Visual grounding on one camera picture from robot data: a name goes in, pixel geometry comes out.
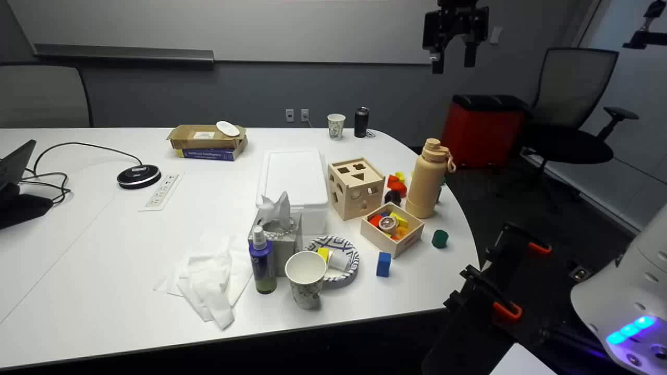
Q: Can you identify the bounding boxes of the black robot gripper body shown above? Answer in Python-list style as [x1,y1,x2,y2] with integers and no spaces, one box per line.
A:
[424,0,493,51]

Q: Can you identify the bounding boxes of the red bin black lid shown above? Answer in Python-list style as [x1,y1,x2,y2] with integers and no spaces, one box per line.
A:
[439,93,531,171]

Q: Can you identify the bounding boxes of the black tumbler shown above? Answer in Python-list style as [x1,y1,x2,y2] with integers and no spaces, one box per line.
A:
[353,103,372,140]

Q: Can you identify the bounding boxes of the black mesh office chair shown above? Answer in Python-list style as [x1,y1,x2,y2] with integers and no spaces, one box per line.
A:
[520,45,641,213]

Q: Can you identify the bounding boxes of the patterned paper cup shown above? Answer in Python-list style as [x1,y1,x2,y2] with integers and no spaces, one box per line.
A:
[284,248,329,313]
[325,110,348,140]

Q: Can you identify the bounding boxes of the beige water bottle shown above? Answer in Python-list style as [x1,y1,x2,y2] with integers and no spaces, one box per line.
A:
[403,135,458,220]

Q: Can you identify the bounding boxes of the wooden shape sorter cube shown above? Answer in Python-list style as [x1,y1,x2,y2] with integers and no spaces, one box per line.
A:
[325,155,387,223]

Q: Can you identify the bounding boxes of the yellow block in tray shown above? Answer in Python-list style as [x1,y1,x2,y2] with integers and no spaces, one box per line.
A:
[390,217,412,241]

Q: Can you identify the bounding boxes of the wooden tray box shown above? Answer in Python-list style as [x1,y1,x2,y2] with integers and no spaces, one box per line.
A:
[359,200,425,260]

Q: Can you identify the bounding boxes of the blue block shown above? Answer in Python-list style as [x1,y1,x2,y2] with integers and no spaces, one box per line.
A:
[376,250,394,278]

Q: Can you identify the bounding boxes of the white oval object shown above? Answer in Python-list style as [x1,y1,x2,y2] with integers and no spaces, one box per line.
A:
[214,119,241,140]

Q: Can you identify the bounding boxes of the white bowl with toys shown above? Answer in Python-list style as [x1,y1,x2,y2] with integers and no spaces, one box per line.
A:
[304,232,362,287]

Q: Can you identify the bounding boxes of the grey tissue box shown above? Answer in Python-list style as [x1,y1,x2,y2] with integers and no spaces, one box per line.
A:
[249,190,304,278]

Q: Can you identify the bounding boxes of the brown cardboard box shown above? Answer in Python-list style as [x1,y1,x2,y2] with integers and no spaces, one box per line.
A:
[164,123,251,152]

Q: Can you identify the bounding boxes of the blue book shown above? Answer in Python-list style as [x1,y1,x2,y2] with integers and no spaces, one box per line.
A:
[182,146,237,162]

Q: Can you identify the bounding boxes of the black clamp stand orange grips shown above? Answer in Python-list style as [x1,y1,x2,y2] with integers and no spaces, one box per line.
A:
[419,220,559,375]

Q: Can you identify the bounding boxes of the green sanitiser bottle blue cap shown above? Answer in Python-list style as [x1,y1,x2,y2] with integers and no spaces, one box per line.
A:
[249,223,280,296]

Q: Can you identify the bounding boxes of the table power outlet strip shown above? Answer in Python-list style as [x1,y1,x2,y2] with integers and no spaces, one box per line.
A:
[139,171,183,214]

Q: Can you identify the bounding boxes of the white crumpled napkins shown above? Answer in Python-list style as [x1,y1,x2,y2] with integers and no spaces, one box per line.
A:
[156,236,255,333]

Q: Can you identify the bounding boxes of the black round speaker puck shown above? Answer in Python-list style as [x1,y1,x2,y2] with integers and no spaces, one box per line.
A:
[114,162,162,190]

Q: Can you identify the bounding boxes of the grey conference chair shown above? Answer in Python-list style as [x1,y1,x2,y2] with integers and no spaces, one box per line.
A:
[0,62,94,128]

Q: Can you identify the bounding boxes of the wall power outlets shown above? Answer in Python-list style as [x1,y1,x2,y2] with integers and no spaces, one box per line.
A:
[282,106,312,125]

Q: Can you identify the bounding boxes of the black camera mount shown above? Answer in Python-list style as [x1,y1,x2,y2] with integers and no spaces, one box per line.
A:
[622,0,667,51]

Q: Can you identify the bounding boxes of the white wall whiteboard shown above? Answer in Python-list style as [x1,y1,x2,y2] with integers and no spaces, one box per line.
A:
[6,0,593,67]

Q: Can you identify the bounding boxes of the black cable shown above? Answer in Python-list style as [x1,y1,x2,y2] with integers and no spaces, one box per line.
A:
[18,140,146,203]

